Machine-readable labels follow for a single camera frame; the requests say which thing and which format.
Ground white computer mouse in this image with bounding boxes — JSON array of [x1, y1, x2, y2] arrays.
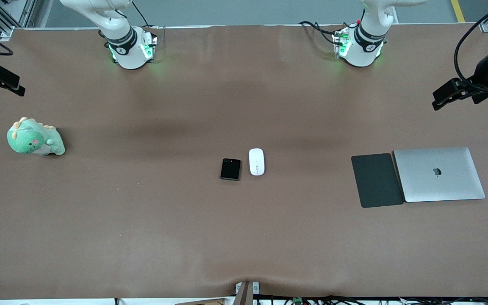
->
[[249, 148, 265, 176]]

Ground black phone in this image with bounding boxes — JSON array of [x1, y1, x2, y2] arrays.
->
[[220, 158, 241, 181]]

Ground black mouse pad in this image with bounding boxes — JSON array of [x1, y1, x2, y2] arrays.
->
[[351, 153, 405, 208]]

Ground green dinosaur plush toy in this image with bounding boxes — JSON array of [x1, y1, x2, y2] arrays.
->
[[7, 117, 66, 156]]

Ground silver closed laptop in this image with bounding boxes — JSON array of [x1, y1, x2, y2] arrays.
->
[[394, 147, 486, 203]]

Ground brown table cover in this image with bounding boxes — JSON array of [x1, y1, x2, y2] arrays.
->
[[0, 23, 488, 299]]

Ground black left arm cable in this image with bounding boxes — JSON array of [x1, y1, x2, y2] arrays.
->
[[454, 0, 488, 92]]

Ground black left base cables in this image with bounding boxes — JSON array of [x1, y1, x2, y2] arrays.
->
[[299, 20, 346, 45]]

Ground black right base cable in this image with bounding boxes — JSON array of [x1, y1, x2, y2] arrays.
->
[[131, 0, 150, 27]]

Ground white metal bracket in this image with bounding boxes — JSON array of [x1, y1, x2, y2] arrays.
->
[[235, 281, 260, 296]]

